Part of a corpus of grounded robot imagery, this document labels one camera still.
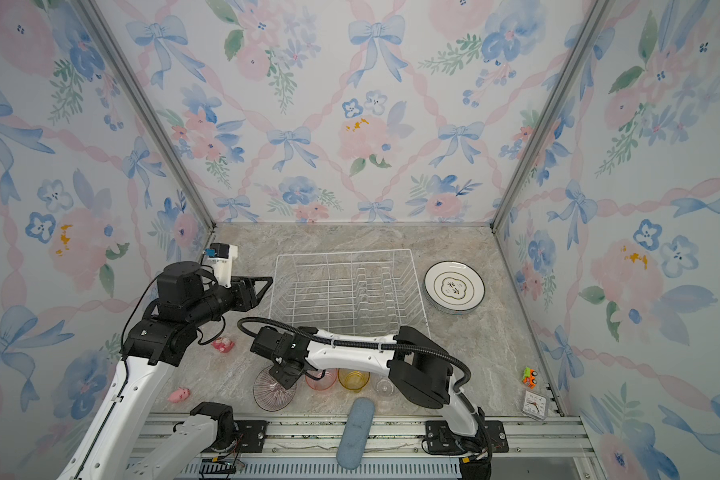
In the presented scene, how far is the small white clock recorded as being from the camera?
777 mm

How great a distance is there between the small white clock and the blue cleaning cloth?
1.33 ft

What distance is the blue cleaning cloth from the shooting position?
703 mm
